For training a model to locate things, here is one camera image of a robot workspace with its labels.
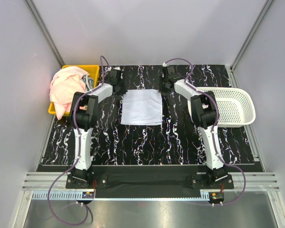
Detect light blue towel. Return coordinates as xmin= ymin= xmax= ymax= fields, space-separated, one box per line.
xmin=121 ymin=89 xmax=162 ymax=126

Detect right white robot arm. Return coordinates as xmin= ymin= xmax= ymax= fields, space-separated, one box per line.
xmin=159 ymin=64 xmax=228 ymax=188

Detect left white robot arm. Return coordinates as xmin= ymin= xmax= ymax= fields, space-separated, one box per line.
xmin=69 ymin=67 xmax=127 ymax=188

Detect yellow plastic bin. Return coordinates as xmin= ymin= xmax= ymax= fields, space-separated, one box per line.
xmin=48 ymin=65 xmax=100 ymax=120

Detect blue patterned towel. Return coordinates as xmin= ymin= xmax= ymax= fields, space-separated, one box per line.
xmin=81 ymin=73 xmax=94 ymax=92

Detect pink rabbit towel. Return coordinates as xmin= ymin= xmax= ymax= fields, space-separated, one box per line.
xmin=49 ymin=66 xmax=90 ymax=120

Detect white perforated plastic basket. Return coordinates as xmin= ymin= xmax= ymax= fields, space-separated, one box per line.
xmin=198 ymin=87 xmax=256 ymax=128

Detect right controller board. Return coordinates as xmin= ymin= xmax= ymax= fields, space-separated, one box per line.
xmin=210 ymin=192 xmax=225 ymax=201

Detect controller board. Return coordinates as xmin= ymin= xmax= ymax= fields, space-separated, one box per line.
xmin=82 ymin=191 xmax=95 ymax=199
xmin=210 ymin=192 xmax=225 ymax=201

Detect left controller board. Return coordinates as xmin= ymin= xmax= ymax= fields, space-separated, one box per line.
xmin=82 ymin=191 xmax=95 ymax=199

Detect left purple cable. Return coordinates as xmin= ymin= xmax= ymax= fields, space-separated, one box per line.
xmin=47 ymin=55 xmax=111 ymax=226

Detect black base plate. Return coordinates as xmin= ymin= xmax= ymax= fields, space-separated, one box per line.
xmin=66 ymin=165 xmax=234 ymax=201

